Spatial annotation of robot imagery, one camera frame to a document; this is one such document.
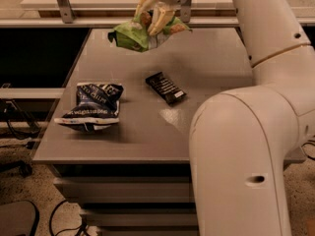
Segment black floor cables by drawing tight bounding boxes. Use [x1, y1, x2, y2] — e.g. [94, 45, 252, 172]
[48, 199, 92, 236]

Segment blue chip bag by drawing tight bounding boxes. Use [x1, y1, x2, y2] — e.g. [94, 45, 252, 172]
[54, 83, 124, 133]

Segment black office chair base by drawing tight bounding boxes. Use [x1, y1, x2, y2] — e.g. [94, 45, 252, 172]
[0, 160, 32, 178]

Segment grey chair seat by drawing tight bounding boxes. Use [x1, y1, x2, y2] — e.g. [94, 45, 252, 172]
[0, 201, 39, 236]

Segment black snack bar wrapper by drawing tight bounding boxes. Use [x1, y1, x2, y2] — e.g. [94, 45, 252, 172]
[145, 72, 186, 105]

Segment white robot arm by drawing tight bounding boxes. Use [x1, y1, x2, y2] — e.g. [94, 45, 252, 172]
[189, 0, 315, 236]

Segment green rice chip bag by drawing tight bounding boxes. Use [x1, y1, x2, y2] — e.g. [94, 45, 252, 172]
[107, 11, 191, 52]

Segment grey drawer cabinet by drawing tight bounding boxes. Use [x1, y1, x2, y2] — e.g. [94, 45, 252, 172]
[32, 28, 307, 236]

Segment metal railing frame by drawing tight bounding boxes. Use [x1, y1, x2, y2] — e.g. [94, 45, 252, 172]
[0, 0, 315, 29]

